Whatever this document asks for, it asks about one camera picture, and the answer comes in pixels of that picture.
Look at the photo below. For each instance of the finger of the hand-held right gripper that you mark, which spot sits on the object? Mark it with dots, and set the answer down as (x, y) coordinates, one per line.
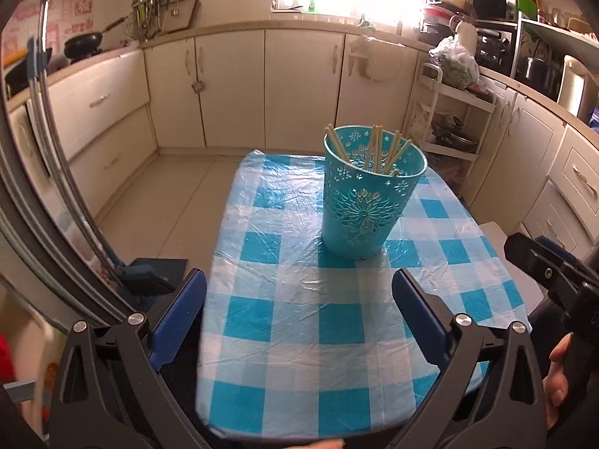
(554, 247)
(529, 255)

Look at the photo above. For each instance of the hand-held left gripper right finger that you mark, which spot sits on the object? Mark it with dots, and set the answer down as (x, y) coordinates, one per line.
(419, 322)

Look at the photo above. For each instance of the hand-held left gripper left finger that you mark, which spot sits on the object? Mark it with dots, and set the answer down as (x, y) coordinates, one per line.
(180, 322)

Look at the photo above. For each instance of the teal perforated plastic basket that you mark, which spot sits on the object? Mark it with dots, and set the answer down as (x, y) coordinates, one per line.
(360, 215)

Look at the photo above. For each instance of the bundle of wooden chopsticks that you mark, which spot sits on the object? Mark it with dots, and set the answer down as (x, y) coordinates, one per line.
(376, 149)

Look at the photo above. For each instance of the person's right hand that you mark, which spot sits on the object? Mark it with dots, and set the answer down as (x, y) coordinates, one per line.
(557, 383)

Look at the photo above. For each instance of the blue dustpan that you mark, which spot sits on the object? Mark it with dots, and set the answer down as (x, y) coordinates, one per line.
(173, 271)

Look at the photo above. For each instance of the blue checked plastic tablecloth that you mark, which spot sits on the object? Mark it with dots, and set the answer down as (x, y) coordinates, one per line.
(290, 299)

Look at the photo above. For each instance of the pan with glass lid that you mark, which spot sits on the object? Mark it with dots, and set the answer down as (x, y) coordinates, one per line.
(454, 138)

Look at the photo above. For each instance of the white electric kettle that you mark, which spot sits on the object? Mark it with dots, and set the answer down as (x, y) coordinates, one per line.
(572, 86)

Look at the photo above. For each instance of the white kitchen trolley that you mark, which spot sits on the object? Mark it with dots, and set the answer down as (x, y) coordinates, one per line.
(468, 103)

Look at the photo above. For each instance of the steel cooking pot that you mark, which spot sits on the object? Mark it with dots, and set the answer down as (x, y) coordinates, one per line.
(538, 77)

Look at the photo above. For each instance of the plastic bag of greens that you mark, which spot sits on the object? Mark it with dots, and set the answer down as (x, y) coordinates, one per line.
(456, 65)

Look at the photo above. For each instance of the black toaster oven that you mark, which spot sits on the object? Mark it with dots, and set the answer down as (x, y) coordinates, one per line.
(493, 51)

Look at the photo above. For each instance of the white appliance shelf rack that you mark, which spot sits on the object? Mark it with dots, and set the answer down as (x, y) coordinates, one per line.
(561, 39)

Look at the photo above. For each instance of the white thermos jug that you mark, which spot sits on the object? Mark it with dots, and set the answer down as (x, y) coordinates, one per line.
(465, 32)

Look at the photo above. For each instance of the cream base cabinets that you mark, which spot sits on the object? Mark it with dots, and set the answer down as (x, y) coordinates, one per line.
(234, 93)

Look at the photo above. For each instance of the small metal cup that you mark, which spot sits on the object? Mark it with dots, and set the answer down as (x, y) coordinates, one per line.
(197, 86)

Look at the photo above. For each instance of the green cutting board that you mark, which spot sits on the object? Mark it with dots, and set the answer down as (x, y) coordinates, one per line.
(526, 4)

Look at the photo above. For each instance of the white door-mounted holder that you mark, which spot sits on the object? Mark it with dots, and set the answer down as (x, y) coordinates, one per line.
(374, 63)

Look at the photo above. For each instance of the black microwave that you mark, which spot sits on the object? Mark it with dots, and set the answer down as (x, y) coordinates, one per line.
(489, 4)

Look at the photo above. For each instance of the stack of cookware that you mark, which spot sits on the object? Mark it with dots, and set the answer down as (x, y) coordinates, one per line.
(440, 14)

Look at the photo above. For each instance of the black wok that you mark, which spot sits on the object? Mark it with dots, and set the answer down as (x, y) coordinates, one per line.
(84, 44)

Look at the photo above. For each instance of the grey baking tray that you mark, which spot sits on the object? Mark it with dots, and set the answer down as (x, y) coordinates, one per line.
(182, 14)

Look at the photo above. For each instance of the grey sliding door frame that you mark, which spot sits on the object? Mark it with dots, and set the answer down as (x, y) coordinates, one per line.
(32, 224)

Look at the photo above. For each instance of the wall utensil rack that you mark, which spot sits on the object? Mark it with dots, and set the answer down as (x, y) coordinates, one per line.
(154, 4)

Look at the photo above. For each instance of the pink patterned wall sticker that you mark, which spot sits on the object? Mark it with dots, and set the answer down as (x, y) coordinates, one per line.
(70, 14)

